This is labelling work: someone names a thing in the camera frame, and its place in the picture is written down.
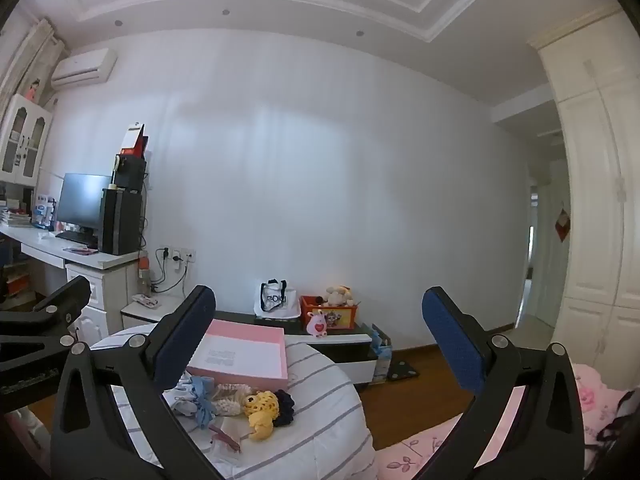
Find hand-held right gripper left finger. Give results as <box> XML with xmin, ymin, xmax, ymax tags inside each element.
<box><xmin>50</xmin><ymin>285</ymin><xmax>236</xmax><ymax>480</ymax></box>

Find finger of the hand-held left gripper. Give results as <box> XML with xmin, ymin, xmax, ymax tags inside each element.
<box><xmin>0</xmin><ymin>276</ymin><xmax>92</xmax><ymax>376</ymax></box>

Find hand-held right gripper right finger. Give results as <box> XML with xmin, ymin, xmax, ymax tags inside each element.
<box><xmin>422</xmin><ymin>286</ymin><xmax>586</xmax><ymax>480</ymax></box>

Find pink shallow box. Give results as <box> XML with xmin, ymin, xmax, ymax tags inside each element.
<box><xmin>186</xmin><ymin>319</ymin><xmax>289</xmax><ymax>392</ymax></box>

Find light blue sock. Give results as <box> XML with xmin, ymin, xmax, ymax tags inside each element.
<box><xmin>187</xmin><ymin>375</ymin><xmax>219</xmax><ymax>431</ymax></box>

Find yellow crochet toy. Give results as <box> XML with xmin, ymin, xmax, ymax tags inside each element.
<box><xmin>241</xmin><ymin>390</ymin><xmax>281</xmax><ymax>442</ymax></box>

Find navy crochet hat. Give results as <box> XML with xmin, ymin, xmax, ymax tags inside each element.
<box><xmin>272</xmin><ymin>389</ymin><xmax>297</xmax><ymax>428</ymax></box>

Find small white side cabinet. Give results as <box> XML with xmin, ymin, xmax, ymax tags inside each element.
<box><xmin>120</xmin><ymin>294</ymin><xmax>187</xmax><ymax>332</ymax></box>

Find orange books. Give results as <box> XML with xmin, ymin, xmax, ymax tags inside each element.
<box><xmin>4</xmin><ymin>274</ymin><xmax>32</xmax><ymax>302</ymax></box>

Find white desk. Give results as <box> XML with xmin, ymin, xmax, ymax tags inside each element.
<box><xmin>0</xmin><ymin>220</ymin><xmax>147</xmax><ymax>343</ymax></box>

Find black floor scale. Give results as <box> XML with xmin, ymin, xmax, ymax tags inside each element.
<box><xmin>390</xmin><ymin>360</ymin><xmax>420</xmax><ymax>382</ymax></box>

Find black keyboard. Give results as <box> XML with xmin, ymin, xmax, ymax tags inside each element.
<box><xmin>56</xmin><ymin>230</ymin><xmax>99</xmax><ymax>249</ymax></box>

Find blue packages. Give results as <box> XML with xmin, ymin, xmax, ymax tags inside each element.
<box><xmin>367</xmin><ymin>322</ymin><xmax>394</xmax><ymax>384</ymax></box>

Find blue and white carton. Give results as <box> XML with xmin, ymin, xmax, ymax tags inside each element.
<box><xmin>34</xmin><ymin>195</ymin><xmax>57</xmax><ymax>232</ymax></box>

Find black computer tower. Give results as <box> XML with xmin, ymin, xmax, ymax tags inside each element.
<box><xmin>98</xmin><ymin>189</ymin><xmax>144</xmax><ymax>256</ymax></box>

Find stack of books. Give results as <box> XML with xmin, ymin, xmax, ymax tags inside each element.
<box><xmin>0</xmin><ymin>200</ymin><xmax>34</xmax><ymax>229</ymax></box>

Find white tote bag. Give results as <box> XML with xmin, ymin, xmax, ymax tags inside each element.
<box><xmin>254</xmin><ymin>279</ymin><xmax>302</xmax><ymax>320</ymax></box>

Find black computer monitor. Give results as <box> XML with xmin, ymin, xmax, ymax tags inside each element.
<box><xmin>56</xmin><ymin>173</ymin><xmax>112</xmax><ymax>235</ymax></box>

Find black and white tv stand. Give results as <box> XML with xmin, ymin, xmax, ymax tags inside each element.
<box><xmin>215</xmin><ymin>310</ymin><xmax>382</xmax><ymax>387</ymax></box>

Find orange storage box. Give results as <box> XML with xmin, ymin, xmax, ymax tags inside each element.
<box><xmin>299</xmin><ymin>295</ymin><xmax>361</xmax><ymax>331</ymax></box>

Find beige plush toy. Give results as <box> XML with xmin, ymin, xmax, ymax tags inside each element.
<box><xmin>320</xmin><ymin>285</ymin><xmax>356</xmax><ymax>308</ymax></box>

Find pink plush toy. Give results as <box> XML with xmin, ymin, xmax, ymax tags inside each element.
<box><xmin>306</xmin><ymin>310</ymin><xmax>329</xmax><ymax>337</ymax></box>

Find black box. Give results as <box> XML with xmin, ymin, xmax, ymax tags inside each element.
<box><xmin>111</xmin><ymin>152</ymin><xmax>149</xmax><ymax>192</ymax></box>

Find white glass door cabinet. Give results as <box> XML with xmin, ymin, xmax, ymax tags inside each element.
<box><xmin>0</xmin><ymin>92</ymin><xmax>54</xmax><ymax>186</ymax></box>

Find red door ornament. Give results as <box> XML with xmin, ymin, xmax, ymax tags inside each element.
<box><xmin>555</xmin><ymin>202</ymin><xmax>572</xmax><ymax>244</ymax></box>

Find red and white box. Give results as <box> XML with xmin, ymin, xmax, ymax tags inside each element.
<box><xmin>122</xmin><ymin>122</ymin><xmax>150</xmax><ymax>158</ymax></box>

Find dark cloth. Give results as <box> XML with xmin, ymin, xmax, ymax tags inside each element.
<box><xmin>594</xmin><ymin>389</ymin><xmax>640</xmax><ymax>447</ymax></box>

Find cream wardrobe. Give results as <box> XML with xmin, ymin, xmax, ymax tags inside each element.
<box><xmin>529</xmin><ymin>2</ymin><xmax>640</xmax><ymax>392</ymax></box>

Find white air conditioner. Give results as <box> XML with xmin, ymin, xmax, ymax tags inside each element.
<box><xmin>50</xmin><ymin>49</ymin><xmax>118</xmax><ymax>87</ymax></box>

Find beige curtain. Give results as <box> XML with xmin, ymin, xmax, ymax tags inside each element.
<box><xmin>0</xmin><ymin>17</ymin><xmax>68</xmax><ymax>111</ymax></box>

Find black power cables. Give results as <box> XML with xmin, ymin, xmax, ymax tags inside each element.
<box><xmin>149</xmin><ymin>249</ymin><xmax>190</xmax><ymax>294</ymax></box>

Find white wall outlet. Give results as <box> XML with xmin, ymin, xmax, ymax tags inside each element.
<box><xmin>159</xmin><ymin>246</ymin><xmax>196</xmax><ymax>266</ymax></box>

